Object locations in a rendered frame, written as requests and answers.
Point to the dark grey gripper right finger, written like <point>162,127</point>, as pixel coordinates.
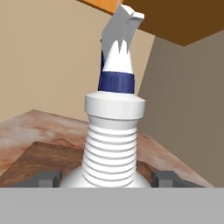
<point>165,178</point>

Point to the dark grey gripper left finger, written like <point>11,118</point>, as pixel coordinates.
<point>46,178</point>

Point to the white and blue spray bottle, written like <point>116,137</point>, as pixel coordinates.
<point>112,137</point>

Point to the brown wooden cutting board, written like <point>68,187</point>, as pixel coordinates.
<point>40,162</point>

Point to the orange wooden wall cabinet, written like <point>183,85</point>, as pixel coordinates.
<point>175,17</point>

